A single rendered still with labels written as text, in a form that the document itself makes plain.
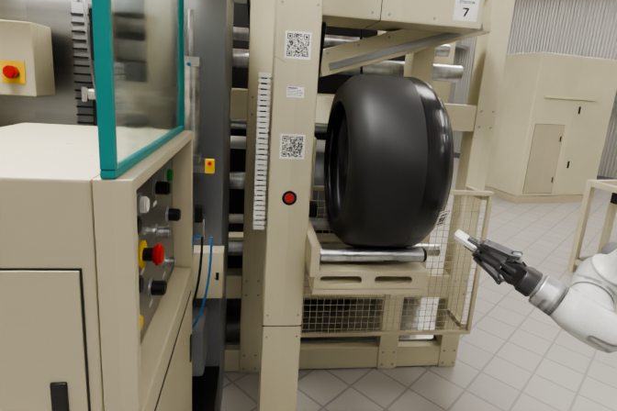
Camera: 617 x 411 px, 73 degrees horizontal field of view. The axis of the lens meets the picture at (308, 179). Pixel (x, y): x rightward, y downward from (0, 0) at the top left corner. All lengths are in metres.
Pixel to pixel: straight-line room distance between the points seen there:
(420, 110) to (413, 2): 0.53
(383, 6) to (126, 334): 1.29
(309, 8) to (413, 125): 0.43
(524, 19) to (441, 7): 8.09
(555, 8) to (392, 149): 8.59
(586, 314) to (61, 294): 1.09
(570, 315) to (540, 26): 8.61
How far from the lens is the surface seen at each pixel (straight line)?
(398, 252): 1.34
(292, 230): 1.31
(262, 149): 1.26
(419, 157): 1.14
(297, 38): 1.24
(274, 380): 1.58
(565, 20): 9.51
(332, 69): 1.65
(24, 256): 0.66
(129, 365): 0.69
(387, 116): 1.14
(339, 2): 1.54
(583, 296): 1.25
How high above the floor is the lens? 1.40
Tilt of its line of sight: 13 degrees down
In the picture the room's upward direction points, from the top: 4 degrees clockwise
